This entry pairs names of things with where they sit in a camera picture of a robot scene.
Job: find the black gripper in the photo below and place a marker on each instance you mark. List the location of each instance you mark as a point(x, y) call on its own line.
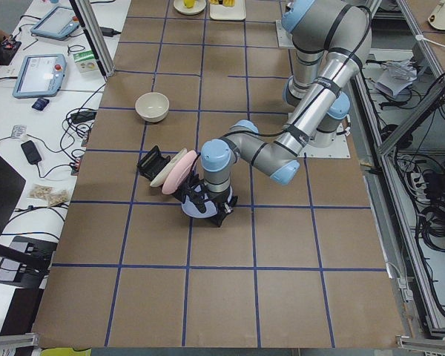
point(215, 202)

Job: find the blue plate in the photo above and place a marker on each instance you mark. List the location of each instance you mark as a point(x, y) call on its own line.
point(199, 215)

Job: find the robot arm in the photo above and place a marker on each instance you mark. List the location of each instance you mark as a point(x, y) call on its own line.
point(332, 40)

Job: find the pink plate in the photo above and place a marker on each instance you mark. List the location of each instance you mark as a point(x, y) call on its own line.
point(179, 173)

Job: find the cream plate in rack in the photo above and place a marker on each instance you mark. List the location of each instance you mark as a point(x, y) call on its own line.
point(163, 174)

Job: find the black plate rack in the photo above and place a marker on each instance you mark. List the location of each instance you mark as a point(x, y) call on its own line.
point(153, 162)

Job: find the cream plate under lemon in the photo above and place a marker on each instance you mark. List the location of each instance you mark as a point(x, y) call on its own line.
point(198, 7)

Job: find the cream bowl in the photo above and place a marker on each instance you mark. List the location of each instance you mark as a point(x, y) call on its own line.
point(153, 107)

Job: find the black phone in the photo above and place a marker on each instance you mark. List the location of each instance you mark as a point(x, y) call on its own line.
point(31, 152)

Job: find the green white carton box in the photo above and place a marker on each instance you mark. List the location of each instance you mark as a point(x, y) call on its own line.
point(85, 61)

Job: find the cream rectangular tray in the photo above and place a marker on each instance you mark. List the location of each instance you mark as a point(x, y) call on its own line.
point(235, 13)

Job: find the black power adapter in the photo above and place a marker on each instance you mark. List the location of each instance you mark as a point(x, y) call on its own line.
point(109, 32)

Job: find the near teach pendant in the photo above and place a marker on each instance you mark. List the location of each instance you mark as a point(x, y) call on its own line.
point(40, 76)

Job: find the teach pendant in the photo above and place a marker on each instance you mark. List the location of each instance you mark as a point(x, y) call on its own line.
point(40, 76)
point(58, 24)

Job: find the far teach pendant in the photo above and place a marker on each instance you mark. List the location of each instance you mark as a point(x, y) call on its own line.
point(58, 24)

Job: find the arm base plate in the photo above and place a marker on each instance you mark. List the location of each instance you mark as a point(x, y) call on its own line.
point(283, 37)
point(329, 140)

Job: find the aluminium frame post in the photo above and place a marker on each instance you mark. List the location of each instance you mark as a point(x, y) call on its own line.
point(88, 22)

